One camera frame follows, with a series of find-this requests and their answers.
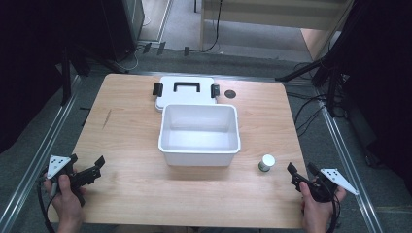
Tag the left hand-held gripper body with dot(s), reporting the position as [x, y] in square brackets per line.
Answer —
[60, 165]

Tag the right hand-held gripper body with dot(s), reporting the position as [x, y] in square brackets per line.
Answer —
[336, 179]

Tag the small green jar white cap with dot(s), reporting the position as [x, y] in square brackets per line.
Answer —
[267, 162]

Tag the white plastic storage box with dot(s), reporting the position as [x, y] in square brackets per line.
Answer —
[199, 132]

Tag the person's left hand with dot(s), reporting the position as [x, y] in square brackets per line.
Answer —
[66, 202]

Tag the person's right hand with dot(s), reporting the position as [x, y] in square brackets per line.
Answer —
[315, 212]

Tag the black metal stand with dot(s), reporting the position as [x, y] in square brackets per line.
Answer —
[66, 77]

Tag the dark round table grommet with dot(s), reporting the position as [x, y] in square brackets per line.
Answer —
[230, 94]

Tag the black tripod stand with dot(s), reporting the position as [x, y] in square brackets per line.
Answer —
[304, 69]

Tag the light wooden cabinet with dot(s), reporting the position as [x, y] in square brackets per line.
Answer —
[275, 16]

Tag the metal floor rail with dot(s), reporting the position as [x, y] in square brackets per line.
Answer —
[35, 161]
[348, 168]

